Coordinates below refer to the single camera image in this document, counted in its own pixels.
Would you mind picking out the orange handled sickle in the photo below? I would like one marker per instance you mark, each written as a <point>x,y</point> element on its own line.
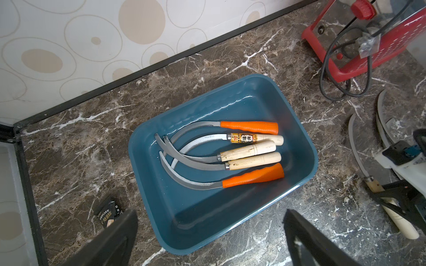
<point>265,174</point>
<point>381,115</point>
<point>253,132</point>

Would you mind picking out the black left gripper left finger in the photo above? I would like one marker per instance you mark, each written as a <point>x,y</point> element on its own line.
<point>112,247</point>

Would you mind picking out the red polka dot toaster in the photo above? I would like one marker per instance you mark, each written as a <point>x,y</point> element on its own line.
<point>364,34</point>

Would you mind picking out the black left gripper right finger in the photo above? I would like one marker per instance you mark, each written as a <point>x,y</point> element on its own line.
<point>309,247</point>

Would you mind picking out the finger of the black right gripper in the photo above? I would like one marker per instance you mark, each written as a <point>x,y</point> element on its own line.
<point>401,198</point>

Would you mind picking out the wooden handled labelled sickle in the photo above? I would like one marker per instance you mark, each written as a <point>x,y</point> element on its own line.
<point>257,150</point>

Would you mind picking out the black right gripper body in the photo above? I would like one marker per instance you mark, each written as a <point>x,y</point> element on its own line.
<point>409,161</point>

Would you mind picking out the teal plastic storage box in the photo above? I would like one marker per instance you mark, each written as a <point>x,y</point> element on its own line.
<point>184,220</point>

